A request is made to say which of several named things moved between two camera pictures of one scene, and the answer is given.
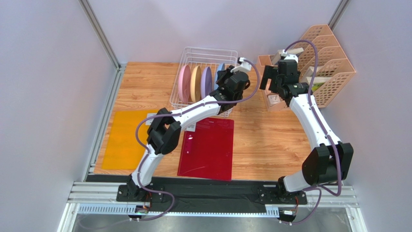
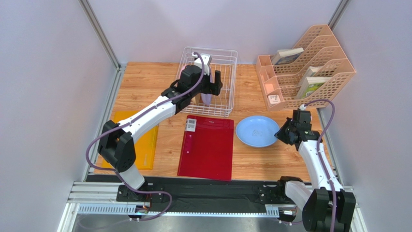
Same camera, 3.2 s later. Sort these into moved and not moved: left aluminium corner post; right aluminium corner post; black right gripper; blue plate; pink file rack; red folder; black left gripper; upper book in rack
Moved: blue plate; black left gripper; black right gripper
Not moved: left aluminium corner post; pink file rack; right aluminium corner post; red folder; upper book in rack
